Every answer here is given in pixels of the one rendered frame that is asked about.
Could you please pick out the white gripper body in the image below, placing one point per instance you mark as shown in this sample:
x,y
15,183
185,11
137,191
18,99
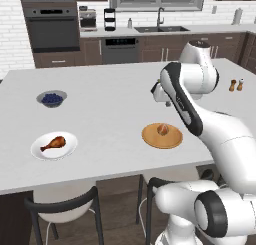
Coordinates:
x,y
159,93

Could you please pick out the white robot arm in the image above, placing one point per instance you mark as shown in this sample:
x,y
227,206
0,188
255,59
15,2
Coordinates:
x,y
230,145

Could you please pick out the brown onion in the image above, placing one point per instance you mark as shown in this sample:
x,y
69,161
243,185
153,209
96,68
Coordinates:
x,y
163,129

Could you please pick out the grey bowl blue inside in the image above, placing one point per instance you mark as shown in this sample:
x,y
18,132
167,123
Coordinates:
x,y
51,99

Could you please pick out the brown chicken drumstick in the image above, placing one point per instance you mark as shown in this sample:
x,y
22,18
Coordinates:
x,y
56,142

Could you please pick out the brown lower cupboards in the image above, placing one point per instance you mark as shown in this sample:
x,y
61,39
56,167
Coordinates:
x,y
156,49
66,57

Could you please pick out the orange wooden plate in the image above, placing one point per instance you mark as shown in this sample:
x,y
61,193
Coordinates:
x,y
151,139

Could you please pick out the grey dishwasher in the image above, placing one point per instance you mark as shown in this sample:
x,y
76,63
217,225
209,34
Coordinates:
x,y
120,52

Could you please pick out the dark sink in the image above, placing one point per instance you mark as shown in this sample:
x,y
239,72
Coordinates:
x,y
161,29

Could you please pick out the brown pepper shaker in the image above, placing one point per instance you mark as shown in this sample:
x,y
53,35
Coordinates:
x,y
232,86

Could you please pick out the grey soap bottle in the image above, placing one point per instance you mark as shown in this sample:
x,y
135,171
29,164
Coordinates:
x,y
130,23

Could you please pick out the dark tap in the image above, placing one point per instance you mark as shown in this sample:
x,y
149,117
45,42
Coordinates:
x,y
160,17

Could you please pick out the white-topped salt shaker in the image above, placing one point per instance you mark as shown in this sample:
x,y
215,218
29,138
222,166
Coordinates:
x,y
240,85

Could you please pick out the silver coffee machine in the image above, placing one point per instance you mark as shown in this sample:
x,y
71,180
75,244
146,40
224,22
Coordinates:
x,y
87,20

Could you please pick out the white paper towel roll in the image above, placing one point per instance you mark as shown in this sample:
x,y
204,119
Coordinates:
x,y
237,17

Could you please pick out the white plate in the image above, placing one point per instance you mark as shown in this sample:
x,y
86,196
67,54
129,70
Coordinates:
x,y
66,150

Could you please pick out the white chair black frame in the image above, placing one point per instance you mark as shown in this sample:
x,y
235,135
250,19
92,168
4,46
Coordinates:
x,y
150,192
63,202

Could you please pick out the black wall oven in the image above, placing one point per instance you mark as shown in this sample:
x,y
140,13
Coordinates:
x,y
51,30

